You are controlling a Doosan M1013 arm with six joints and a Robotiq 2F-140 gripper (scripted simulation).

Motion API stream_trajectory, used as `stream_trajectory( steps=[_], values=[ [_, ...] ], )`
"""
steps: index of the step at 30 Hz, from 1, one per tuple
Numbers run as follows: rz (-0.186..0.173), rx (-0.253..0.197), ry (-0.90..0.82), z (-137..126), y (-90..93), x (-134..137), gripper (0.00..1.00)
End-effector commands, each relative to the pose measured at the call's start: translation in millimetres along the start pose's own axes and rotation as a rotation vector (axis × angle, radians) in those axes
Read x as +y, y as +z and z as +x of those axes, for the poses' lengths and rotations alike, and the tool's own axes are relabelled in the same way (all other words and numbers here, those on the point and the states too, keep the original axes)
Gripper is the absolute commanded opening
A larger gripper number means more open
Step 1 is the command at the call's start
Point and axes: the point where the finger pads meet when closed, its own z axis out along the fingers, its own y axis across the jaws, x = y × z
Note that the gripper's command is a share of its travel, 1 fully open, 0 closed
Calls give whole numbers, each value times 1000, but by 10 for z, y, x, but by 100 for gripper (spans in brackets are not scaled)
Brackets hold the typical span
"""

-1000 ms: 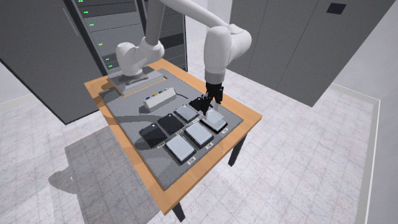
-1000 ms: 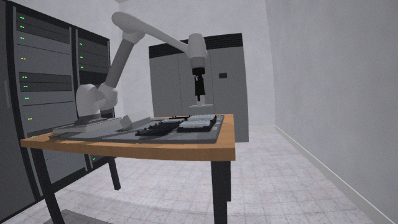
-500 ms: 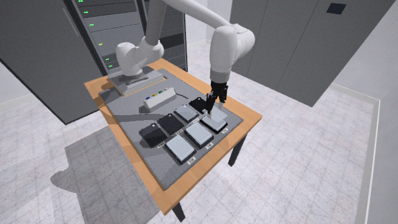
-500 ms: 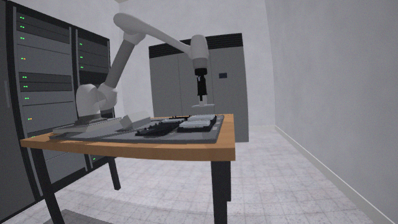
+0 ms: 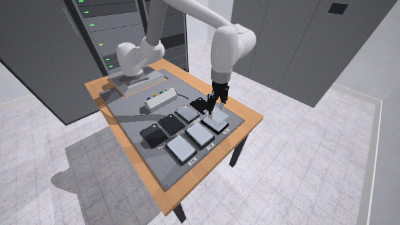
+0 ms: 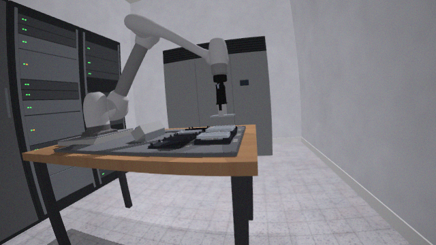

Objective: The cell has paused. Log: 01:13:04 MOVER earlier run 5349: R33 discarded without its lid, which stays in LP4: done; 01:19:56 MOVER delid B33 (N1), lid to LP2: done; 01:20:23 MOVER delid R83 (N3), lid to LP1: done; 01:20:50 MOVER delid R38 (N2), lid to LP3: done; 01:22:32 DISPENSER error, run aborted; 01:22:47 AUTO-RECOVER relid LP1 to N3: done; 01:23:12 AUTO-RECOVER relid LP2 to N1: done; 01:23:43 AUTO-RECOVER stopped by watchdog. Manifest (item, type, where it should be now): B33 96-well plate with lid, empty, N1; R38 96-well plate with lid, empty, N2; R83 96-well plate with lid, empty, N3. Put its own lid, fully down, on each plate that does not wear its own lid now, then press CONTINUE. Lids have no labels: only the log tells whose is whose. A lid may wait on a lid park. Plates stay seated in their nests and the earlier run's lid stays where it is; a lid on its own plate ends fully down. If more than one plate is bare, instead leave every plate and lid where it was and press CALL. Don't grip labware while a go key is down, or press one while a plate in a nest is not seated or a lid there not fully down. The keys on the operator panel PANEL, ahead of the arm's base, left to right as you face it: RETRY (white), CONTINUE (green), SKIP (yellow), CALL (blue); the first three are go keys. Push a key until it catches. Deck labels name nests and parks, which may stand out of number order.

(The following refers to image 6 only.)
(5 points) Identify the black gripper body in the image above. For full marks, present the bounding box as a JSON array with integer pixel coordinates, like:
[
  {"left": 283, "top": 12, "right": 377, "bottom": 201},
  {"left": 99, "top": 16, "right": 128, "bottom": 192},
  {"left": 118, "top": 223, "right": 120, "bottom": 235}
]
[{"left": 213, "top": 74, "right": 227, "bottom": 90}]

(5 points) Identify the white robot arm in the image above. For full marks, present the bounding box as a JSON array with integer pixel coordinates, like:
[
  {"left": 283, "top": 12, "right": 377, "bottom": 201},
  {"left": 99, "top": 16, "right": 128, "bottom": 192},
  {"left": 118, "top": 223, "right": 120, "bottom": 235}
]
[{"left": 81, "top": 14, "right": 229, "bottom": 137}]

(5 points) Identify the white button panel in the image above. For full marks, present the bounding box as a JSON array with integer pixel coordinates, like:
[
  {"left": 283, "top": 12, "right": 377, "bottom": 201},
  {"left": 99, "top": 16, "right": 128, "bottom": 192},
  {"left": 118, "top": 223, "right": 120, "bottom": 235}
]
[{"left": 131, "top": 120, "right": 179, "bottom": 142}]

